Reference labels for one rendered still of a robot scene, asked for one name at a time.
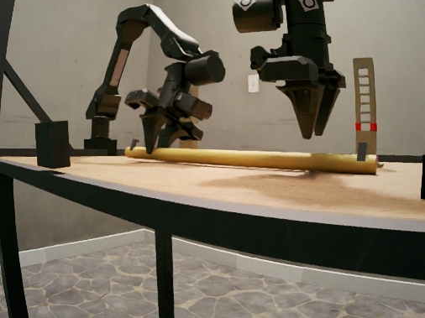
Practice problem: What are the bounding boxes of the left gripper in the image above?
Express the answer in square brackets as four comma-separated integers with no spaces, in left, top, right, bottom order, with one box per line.
[124,81,203,154]

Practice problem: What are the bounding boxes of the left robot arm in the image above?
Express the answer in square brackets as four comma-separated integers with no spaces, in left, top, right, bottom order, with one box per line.
[86,4,225,139]

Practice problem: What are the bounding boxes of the long yellow rail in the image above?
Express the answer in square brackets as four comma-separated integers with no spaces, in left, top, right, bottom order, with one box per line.
[125,139,377,175]

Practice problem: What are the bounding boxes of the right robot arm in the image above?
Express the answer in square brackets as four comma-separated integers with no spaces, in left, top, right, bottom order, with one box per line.
[232,0,334,80]

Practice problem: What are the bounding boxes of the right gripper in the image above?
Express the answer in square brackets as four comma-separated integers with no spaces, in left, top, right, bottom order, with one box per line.
[261,23,346,139]

